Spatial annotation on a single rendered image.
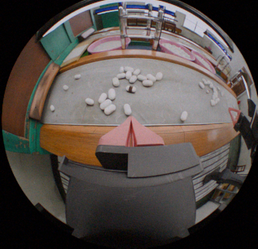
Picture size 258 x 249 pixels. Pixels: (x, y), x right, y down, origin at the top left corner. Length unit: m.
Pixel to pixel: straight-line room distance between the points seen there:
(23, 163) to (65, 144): 1.19
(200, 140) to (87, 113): 0.38
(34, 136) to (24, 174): 1.07
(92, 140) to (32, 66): 0.48
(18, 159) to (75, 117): 1.23
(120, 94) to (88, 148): 0.19
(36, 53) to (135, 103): 0.58
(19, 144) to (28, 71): 0.31
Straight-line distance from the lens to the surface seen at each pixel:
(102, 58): 0.43
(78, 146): 0.26
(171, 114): 0.28
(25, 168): 1.44
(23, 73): 0.49
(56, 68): 0.52
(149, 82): 0.29
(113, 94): 0.26
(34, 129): 0.47
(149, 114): 0.25
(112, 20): 2.99
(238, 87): 5.12
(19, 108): 0.46
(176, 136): 0.24
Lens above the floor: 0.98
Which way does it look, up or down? 77 degrees down
